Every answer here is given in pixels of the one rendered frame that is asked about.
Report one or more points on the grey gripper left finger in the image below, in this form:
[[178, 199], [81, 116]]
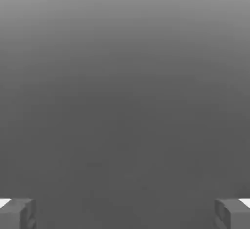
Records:
[[15, 214]]

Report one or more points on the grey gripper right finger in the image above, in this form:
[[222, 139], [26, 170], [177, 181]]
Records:
[[234, 215]]

